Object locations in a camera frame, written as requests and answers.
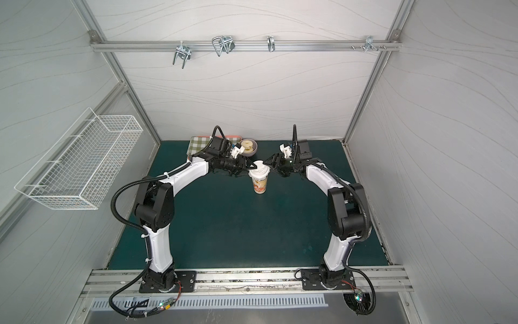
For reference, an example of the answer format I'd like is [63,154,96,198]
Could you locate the white plastic cup lid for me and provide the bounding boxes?
[248,160,271,180]

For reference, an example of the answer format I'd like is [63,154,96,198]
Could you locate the milk tea paper cup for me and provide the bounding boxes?
[252,176,268,194]

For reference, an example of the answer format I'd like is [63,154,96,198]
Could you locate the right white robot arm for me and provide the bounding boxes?
[264,153,372,289]

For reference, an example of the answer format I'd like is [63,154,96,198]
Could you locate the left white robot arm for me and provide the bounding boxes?
[134,155,258,275]

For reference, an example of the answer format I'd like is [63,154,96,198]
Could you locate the small bowl with pastry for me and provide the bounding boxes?
[240,139,258,157]

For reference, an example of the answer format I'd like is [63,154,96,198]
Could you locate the pink tray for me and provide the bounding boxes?
[187,135,243,159]

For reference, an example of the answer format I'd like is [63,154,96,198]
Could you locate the green checkered cloth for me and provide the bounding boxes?
[187,136,212,157]

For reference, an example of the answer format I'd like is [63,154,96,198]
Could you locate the metal hook clamp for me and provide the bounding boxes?
[267,36,275,53]
[211,35,236,57]
[173,43,192,69]
[351,36,387,52]

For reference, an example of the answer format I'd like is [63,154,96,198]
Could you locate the round fan on floor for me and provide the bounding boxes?
[343,291,377,316]

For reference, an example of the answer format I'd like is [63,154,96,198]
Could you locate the white vent strip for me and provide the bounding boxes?
[90,294,329,311]

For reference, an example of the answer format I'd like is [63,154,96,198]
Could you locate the right black corrugated cable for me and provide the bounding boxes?
[292,123,372,244]

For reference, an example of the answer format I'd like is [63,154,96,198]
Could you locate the black corrugated cable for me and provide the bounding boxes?
[110,161,191,232]
[292,123,372,244]

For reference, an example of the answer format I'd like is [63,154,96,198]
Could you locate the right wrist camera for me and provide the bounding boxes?
[279,140,313,162]

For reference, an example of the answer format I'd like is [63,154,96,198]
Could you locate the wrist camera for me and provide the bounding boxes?
[208,137,245,159]
[279,140,313,162]

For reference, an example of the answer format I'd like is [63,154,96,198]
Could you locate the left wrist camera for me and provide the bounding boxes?
[208,137,245,159]

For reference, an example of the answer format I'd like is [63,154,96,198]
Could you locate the left black corrugated cable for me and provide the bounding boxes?
[110,161,191,232]

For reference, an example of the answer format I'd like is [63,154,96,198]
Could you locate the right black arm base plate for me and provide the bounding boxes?
[294,268,356,292]

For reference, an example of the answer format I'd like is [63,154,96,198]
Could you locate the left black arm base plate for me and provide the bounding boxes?
[139,270,197,294]

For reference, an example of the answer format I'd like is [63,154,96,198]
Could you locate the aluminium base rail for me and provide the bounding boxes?
[80,265,414,297]

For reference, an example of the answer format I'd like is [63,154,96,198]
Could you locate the white wire basket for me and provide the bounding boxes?
[14,108,143,211]

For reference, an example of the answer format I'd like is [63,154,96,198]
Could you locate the aluminium crossbar rail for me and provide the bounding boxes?
[90,39,403,53]

